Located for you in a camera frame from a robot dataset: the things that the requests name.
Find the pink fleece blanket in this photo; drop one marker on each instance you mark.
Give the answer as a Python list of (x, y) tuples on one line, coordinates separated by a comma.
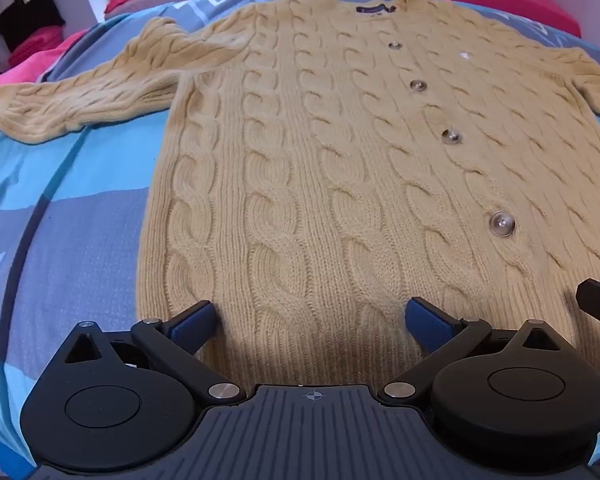
[(25, 72)]

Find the pink cloth pile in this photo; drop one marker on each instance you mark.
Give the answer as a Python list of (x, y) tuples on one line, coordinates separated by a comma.
[(35, 45)]

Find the blue grey patterned blanket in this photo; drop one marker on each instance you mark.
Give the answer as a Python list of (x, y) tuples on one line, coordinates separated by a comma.
[(75, 220)]

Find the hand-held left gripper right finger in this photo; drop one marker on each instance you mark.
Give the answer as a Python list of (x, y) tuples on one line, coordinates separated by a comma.
[(426, 324)]

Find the hanging clothes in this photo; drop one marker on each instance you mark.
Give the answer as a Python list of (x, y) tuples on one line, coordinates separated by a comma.
[(15, 5)]

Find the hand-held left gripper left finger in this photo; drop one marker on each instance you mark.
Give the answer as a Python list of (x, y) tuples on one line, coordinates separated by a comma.
[(196, 324)]

